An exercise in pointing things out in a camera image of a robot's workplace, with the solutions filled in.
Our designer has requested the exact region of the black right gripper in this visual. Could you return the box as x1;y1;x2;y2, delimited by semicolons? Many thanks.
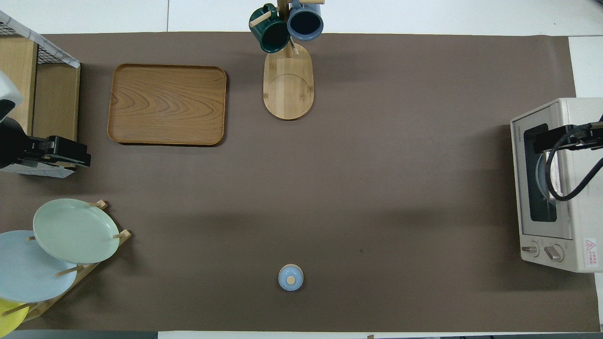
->
533;121;603;154

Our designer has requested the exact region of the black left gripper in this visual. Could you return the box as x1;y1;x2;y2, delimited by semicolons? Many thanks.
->
0;118;91;169

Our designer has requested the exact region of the small light blue plate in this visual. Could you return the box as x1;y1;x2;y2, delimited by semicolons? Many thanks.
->
535;152;553;202

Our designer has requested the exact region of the oven glass door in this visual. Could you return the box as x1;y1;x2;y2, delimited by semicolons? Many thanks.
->
511;105;574;242

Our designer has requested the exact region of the beige toaster oven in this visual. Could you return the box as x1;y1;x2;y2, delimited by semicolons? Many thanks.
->
510;97;603;274

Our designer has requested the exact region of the white patterned cloth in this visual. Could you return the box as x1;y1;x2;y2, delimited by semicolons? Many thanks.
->
0;162;76;178

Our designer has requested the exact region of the wooden shelf box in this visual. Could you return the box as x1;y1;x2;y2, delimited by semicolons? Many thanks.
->
0;35;81;177

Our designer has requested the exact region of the pale green plate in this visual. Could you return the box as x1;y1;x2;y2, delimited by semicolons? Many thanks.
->
33;198;120;265

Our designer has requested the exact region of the wooden plate rack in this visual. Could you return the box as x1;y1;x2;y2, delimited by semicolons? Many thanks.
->
0;200;132;323

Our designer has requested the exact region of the wooden serving tray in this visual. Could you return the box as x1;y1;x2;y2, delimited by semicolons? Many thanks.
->
107;64;228;147

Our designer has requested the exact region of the red warning sticker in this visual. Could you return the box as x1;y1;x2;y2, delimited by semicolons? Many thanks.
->
584;238;598;269

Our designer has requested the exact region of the large light blue plate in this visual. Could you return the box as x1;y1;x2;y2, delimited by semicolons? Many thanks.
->
0;230;78;303

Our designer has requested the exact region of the yellow plate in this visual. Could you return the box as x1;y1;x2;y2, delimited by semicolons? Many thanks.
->
0;298;29;338

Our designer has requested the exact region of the brown table mat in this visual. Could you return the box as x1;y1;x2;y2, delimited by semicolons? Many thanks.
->
0;31;603;332

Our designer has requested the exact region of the wooden mug tree stand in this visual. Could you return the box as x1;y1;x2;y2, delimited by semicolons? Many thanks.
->
249;0;326;121

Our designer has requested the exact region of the dark green mug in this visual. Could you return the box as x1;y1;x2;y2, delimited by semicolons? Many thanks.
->
249;4;291;54

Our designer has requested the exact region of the small blue call bell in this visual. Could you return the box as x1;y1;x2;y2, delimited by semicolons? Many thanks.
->
277;264;304;292

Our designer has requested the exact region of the blue mug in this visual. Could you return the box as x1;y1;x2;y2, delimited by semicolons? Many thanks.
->
286;0;325;41

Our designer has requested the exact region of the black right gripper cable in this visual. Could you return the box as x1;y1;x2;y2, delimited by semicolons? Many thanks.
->
545;120;603;202

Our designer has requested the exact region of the black wire basket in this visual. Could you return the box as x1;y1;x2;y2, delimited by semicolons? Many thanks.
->
0;21;64;66

